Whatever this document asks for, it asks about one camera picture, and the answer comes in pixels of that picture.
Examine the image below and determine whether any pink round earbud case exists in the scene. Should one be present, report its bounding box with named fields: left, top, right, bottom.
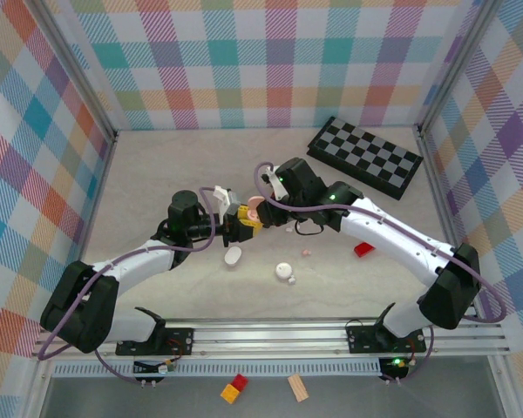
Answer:
left=247, top=195, right=268, bottom=222

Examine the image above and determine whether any black folding chess board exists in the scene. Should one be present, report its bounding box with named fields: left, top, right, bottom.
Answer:
left=306, top=115, right=424, bottom=201

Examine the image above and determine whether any small left electronics board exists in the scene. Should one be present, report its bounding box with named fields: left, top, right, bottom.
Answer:
left=132, top=359, right=178, bottom=376

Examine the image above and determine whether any small electronics board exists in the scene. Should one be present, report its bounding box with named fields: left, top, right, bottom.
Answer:
left=132, top=359, right=178, bottom=376
left=377, top=355, right=413, bottom=380

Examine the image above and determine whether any yellow toy brick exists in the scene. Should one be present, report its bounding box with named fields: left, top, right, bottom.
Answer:
left=220, top=383, right=241, bottom=405

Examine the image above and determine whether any small wooden block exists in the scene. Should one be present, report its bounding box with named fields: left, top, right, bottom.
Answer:
left=287, top=373, right=310, bottom=402

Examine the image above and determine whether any small right electronics board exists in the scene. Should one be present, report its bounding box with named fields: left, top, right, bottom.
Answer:
left=377, top=355, right=413, bottom=380

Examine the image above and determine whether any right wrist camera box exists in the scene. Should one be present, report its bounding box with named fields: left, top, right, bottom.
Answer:
left=260, top=166, right=288, bottom=202

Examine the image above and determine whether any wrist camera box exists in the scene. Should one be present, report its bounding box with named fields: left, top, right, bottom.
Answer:
left=260, top=166, right=288, bottom=202
left=212, top=185, right=243, bottom=218

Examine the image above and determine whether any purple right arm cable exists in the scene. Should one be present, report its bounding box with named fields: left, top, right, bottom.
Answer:
left=253, top=161, right=509, bottom=387

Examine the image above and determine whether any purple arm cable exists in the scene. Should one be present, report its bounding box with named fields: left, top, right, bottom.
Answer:
left=253, top=161, right=509, bottom=387
left=37, top=186, right=228, bottom=387

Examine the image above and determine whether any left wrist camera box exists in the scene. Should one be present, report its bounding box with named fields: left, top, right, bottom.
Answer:
left=212, top=185, right=243, bottom=218

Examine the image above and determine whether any thin black cable loop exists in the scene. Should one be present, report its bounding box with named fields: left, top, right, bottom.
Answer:
left=294, top=219, right=326, bottom=237

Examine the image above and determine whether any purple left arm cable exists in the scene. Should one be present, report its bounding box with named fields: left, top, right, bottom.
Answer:
left=37, top=186, right=228, bottom=387

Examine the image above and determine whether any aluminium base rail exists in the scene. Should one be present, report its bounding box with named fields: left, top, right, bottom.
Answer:
left=30, top=316, right=511, bottom=359

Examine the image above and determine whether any slotted grey cable duct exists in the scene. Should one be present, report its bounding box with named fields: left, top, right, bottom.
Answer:
left=51, top=359, right=384, bottom=378

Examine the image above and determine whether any aluminium left corner post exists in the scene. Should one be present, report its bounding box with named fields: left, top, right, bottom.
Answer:
left=25, top=0, right=119, bottom=145

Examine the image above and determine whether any aluminium corner post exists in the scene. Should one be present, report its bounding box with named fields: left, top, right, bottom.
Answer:
left=25, top=0, right=119, bottom=145
left=416, top=0, right=500, bottom=136

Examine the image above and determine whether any aluminium right corner post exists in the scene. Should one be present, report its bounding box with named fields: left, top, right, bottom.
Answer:
left=416, top=0, right=500, bottom=136

